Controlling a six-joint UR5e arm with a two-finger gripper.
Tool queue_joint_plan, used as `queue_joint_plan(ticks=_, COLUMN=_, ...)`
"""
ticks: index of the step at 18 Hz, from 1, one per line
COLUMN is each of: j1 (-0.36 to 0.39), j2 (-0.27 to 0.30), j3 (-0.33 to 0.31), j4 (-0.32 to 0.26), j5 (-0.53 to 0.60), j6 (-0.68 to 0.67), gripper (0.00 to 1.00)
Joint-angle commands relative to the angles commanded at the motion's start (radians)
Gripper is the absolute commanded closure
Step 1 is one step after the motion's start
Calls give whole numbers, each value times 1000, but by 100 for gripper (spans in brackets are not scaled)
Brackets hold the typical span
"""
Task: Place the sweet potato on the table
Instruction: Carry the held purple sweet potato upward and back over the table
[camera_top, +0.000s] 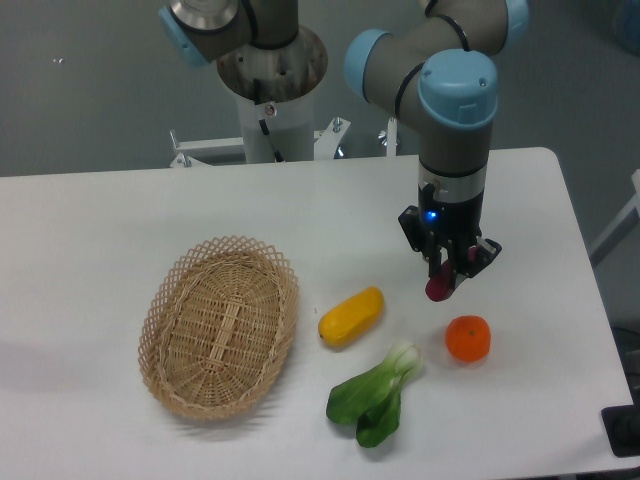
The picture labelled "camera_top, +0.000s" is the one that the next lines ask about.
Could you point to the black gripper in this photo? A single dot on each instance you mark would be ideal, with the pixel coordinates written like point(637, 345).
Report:
point(444, 225)

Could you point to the purple sweet potato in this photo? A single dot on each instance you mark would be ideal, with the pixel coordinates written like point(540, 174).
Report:
point(441, 286)

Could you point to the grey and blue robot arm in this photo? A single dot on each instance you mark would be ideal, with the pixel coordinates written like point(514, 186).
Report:
point(438, 80)

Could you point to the orange tangerine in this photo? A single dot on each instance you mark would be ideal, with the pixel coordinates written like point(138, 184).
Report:
point(468, 338)

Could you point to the yellow mango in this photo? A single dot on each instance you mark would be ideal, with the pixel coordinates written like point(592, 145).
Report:
point(352, 318)

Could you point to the green bok choy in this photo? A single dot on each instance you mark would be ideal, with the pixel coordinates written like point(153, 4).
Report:
point(372, 400)

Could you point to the black device at table edge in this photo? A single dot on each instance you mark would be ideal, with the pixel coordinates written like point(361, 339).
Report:
point(622, 428)

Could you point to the woven wicker basket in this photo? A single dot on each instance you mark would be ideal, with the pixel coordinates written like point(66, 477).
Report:
point(219, 329)

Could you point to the white metal base frame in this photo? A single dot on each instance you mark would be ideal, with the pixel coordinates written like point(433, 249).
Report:
point(325, 144)

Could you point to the white frame at right edge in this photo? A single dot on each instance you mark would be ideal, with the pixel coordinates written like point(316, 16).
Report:
point(618, 228)

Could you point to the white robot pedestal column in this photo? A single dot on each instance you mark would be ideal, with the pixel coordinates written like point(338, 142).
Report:
point(277, 131)

